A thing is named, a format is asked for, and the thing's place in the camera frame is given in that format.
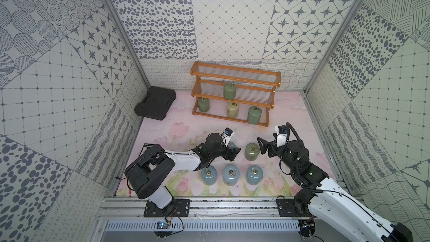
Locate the green canister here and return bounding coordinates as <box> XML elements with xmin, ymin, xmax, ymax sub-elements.
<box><xmin>244</xmin><ymin>143</ymin><xmax>260</xmax><ymax>161</ymax></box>
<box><xmin>247</xmin><ymin>106</ymin><xmax>263</xmax><ymax>124</ymax></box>
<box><xmin>197</xmin><ymin>97</ymin><xmax>210</xmax><ymax>113</ymax></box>
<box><xmin>223</xmin><ymin>83</ymin><xmax>237</xmax><ymax>100</ymax></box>

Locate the blue canister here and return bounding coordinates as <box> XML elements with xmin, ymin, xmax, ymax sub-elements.
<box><xmin>227</xmin><ymin>141</ymin><xmax>237</xmax><ymax>151</ymax></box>
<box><xmin>246</xmin><ymin>165</ymin><xmax>264</xmax><ymax>186</ymax></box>
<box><xmin>200</xmin><ymin>166</ymin><xmax>217</xmax><ymax>186</ymax></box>
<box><xmin>222</xmin><ymin>164</ymin><xmax>240</xmax><ymax>186</ymax></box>

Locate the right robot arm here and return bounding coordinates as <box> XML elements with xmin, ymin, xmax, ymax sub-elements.
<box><xmin>257</xmin><ymin>123</ymin><xmax>413</xmax><ymax>242</ymax></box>

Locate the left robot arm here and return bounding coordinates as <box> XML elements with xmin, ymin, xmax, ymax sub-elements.
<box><xmin>124</xmin><ymin>128</ymin><xmax>240</xmax><ymax>210</ymax></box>

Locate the wooden three-tier shelf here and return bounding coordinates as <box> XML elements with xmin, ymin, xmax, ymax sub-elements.
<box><xmin>190</xmin><ymin>61</ymin><xmax>281</xmax><ymax>127</ymax></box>

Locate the yellow-green canister bottom centre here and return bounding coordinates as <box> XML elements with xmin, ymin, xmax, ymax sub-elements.
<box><xmin>227</xmin><ymin>102</ymin><xmax>240</xmax><ymax>118</ymax></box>

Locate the black plastic tool case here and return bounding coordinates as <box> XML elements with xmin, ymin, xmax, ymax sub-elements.
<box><xmin>134</xmin><ymin>86</ymin><xmax>176</xmax><ymax>121</ymax></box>

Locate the right controller board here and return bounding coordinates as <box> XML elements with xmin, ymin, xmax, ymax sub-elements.
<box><xmin>299</xmin><ymin>220</ymin><xmax>316</xmax><ymax>238</ymax></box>

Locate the controller board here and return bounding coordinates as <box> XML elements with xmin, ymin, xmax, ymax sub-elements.
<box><xmin>299</xmin><ymin>220</ymin><xmax>316</xmax><ymax>238</ymax></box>
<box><xmin>154</xmin><ymin>221</ymin><xmax>172</xmax><ymax>238</ymax></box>

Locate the left controller board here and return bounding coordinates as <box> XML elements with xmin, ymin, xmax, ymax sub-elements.
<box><xmin>154</xmin><ymin>221</ymin><xmax>172</xmax><ymax>238</ymax></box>

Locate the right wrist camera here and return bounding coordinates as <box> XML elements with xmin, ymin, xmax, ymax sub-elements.
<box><xmin>274</xmin><ymin>125</ymin><xmax>290</xmax><ymax>148</ymax></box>

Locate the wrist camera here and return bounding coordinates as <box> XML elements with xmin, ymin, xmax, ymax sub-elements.
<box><xmin>223</xmin><ymin>127</ymin><xmax>235</xmax><ymax>143</ymax></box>
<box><xmin>274</xmin><ymin>125</ymin><xmax>290</xmax><ymax>148</ymax></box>

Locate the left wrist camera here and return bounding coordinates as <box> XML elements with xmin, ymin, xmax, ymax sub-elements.
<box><xmin>223</xmin><ymin>127</ymin><xmax>235</xmax><ymax>143</ymax></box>

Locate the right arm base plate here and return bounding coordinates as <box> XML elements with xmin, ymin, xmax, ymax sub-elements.
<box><xmin>275</xmin><ymin>196</ymin><xmax>311</xmax><ymax>217</ymax></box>

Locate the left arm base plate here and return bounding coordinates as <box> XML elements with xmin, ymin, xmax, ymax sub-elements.
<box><xmin>144</xmin><ymin>199</ymin><xmax>190</xmax><ymax>218</ymax></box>

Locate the aluminium mounting rail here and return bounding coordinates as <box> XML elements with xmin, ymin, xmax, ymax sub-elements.
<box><xmin>95</xmin><ymin>196</ymin><xmax>316</xmax><ymax>221</ymax></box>

